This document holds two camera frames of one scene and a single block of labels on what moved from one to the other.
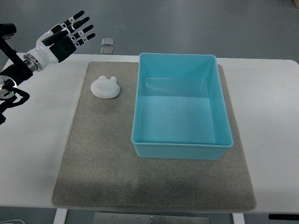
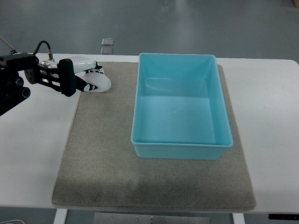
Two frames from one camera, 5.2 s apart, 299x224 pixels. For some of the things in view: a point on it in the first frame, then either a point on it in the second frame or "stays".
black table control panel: (283, 216) stays
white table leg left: (60, 216) stays
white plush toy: (104, 88) → (89, 77)
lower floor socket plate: (107, 51) stays
